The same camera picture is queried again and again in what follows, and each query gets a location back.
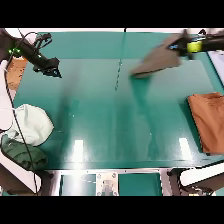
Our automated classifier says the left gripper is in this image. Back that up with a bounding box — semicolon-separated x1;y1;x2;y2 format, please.
32;56;63;79

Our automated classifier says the grey-brown garment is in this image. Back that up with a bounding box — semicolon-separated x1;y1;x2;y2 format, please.
129;32;184;80

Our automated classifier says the brown garment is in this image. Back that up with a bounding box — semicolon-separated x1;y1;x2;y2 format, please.
5;57;30;92

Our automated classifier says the white garment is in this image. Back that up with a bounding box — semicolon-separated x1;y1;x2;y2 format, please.
5;103;55;147

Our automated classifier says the dark green garment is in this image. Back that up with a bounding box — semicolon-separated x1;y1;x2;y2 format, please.
0;134;49;172

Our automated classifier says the orange-brown garment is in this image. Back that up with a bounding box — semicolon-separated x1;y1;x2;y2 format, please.
187;92;224;155

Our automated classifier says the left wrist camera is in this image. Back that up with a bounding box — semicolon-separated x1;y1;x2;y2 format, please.
33;32;53;50

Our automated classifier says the black cable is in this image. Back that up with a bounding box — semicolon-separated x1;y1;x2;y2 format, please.
2;64;40;196

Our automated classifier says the silver frame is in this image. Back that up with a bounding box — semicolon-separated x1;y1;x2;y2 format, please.
42;165;224;197

